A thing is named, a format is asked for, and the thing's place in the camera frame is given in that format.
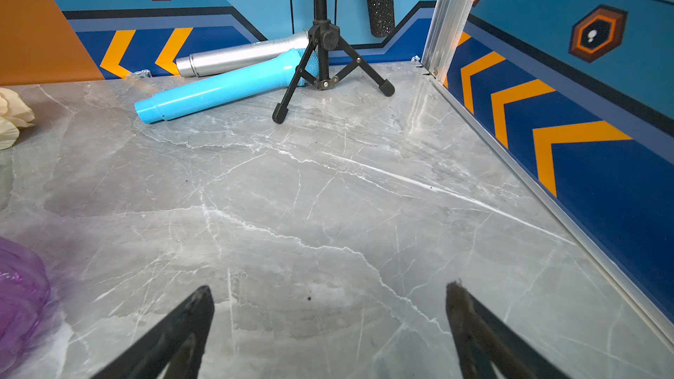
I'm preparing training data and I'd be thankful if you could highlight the aluminium corner post right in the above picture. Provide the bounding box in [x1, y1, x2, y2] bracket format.
[421, 0, 474, 82]

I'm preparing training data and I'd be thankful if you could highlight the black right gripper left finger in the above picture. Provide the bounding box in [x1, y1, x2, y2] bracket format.
[94, 285, 214, 378]

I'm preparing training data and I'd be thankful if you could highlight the black tripod microphone stand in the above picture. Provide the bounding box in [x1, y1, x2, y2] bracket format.
[272, 0, 395, 125]

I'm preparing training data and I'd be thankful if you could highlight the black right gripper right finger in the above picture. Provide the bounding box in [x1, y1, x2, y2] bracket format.
[445, 282, 568, 379]

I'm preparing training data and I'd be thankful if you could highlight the silver microphone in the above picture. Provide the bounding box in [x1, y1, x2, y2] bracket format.
[176, 30, 309, 77]

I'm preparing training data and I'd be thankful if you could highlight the purple blue glass vase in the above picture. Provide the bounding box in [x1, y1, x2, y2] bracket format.
[1, 238, 51, 374]

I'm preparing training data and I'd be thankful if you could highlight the light blue microphone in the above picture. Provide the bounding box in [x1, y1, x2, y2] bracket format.
[134, 49, 305, 124]

